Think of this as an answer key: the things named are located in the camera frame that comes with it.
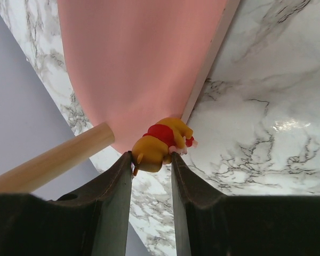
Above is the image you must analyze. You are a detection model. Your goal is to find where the pink three-tier shelf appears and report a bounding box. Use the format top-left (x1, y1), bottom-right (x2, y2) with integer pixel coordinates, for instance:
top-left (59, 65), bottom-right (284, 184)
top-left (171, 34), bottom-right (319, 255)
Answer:
top-left (0, 0), bottom-right (242, 193)

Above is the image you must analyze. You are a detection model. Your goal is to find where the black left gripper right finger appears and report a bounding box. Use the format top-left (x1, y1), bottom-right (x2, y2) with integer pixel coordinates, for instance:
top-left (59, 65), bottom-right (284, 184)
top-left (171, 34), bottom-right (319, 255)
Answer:
top-left (171, 153), bottom-right (320, 255)

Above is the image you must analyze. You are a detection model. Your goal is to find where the orange bear toy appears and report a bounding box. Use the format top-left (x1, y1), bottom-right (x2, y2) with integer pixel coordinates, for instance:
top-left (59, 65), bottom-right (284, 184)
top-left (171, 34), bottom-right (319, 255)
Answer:
top-left (131, 117), bottom-right (198, 176)

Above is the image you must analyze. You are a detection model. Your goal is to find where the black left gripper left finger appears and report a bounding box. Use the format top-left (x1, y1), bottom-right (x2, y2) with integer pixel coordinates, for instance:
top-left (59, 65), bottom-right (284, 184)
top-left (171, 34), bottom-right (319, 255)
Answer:
top-left (0, 152), bottom-right (132, 255)

